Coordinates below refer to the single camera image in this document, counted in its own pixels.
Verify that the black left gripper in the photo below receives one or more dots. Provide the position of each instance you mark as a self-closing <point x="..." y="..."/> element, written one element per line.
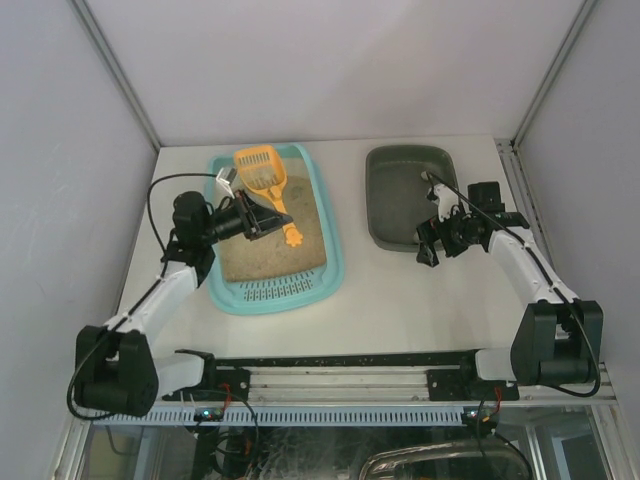
<point x="250" y="218"/>

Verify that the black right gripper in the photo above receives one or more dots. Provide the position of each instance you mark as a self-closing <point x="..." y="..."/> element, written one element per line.
<point x="435" y="234"/>

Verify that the orange litter scoop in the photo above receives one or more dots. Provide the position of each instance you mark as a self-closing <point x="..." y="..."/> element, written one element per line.
<point x="262" y="171"/>

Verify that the dark grey plastic tub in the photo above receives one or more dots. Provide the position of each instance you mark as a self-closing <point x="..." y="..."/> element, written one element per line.
<point x="396" y="193"/>

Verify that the light blue litter box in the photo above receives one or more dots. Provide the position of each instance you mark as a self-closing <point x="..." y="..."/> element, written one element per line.
<point x="292" y="267"/>

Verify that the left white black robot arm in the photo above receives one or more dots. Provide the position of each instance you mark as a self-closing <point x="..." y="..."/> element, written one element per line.
<point x="115" y="369"/>

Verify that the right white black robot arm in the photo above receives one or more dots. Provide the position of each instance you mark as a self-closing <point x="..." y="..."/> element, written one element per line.
<point x="558" y="340"/>

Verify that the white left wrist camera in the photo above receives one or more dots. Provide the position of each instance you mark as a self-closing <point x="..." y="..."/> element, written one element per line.
<point x="224" y="180"/>

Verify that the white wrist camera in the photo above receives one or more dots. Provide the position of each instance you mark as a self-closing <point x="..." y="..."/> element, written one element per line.
<point x="224" y="180"/>
<point x="445" y="199"/>

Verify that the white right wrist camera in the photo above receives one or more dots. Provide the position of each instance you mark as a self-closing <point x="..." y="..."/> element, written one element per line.
<point x="445" y="199"/>

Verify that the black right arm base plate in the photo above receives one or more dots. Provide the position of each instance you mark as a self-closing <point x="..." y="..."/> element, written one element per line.
<point x="454" y="377"/>

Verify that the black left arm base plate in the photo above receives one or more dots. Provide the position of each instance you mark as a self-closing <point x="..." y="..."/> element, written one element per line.
<point x="220" y="382"/>

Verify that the light blue cable duct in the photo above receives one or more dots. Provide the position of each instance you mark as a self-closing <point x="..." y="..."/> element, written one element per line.
<point x="306" y="416"/>

